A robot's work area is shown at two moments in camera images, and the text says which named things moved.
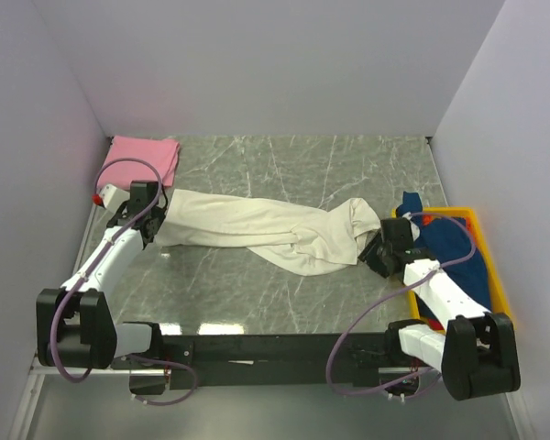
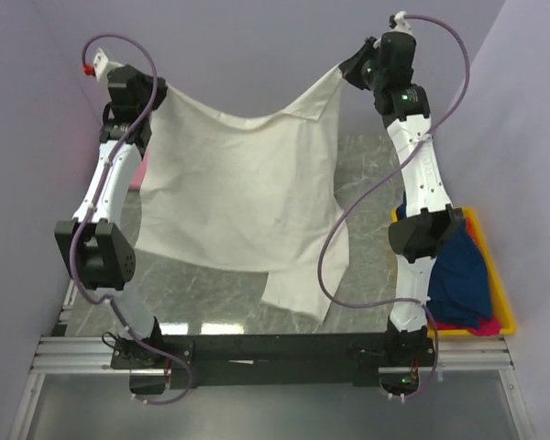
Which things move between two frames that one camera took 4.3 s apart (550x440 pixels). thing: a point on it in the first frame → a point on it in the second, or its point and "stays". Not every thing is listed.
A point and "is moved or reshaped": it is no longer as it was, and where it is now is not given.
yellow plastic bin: x=499 y=298 stays
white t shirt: x=303 y=237 is moved or reshaped
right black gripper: x=368 y=254 → x=350 y=67
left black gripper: x=159 y=212 → x=161 y=93
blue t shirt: x=448 y=241 stays
